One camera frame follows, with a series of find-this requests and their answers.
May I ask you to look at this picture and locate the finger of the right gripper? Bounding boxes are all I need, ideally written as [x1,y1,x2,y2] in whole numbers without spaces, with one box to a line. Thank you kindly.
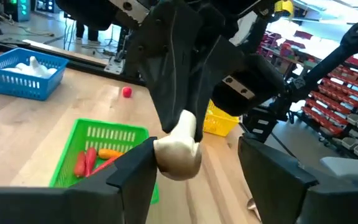
[126,2,203,131]
[186,37,245,142]

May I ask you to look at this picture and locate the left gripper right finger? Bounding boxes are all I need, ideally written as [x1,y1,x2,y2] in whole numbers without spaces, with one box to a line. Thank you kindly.
[237,136,358,224]

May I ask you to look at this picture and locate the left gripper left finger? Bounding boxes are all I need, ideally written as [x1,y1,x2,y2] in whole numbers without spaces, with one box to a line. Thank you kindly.
[0,136,158,224]

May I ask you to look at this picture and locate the large red toy pepper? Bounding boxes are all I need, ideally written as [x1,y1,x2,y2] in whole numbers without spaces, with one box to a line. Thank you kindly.
[84,147,98,177]

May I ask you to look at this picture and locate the thin red toy pepper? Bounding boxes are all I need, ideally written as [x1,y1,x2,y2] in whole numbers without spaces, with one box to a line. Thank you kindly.
[89,155,121,177]

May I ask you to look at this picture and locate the orange toy pepper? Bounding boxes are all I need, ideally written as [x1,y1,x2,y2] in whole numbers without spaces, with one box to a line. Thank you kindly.
[98,148,125,160]

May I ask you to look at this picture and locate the tan cap toy mushroom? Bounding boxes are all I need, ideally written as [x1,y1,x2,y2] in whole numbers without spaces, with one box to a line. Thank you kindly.
[152,109,203,182]

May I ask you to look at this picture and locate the large white toy garlic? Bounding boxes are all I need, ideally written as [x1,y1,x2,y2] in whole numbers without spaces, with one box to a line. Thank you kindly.
[23,55,51,78]

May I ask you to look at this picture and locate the brown streaked cap toy mushroom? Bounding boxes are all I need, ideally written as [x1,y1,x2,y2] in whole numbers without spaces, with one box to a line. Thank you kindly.
[246,198,262,222]

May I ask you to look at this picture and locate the yellow plastic basket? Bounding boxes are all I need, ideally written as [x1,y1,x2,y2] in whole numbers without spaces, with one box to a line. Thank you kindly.
[202,99,241,138]

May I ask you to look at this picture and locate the green plastic basket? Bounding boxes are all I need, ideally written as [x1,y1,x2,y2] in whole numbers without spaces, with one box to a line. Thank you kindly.
[48,118,160,205]

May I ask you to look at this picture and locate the person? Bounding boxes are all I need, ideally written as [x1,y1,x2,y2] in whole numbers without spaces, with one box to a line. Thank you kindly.
[75,20,101,42]

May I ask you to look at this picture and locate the red parts bin rack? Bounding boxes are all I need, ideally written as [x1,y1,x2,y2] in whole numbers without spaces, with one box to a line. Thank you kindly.
[258,27,358,169]

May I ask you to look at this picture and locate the blue plastic basket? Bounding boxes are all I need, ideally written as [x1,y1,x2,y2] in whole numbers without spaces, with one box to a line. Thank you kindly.
[0,47,70,101]

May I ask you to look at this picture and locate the computer with green lights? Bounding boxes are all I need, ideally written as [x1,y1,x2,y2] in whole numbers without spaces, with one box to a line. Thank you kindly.
[4,0,31,22]

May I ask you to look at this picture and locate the black metal table frame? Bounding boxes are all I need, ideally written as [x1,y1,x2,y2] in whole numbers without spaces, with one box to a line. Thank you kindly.
[0,37,147,87]

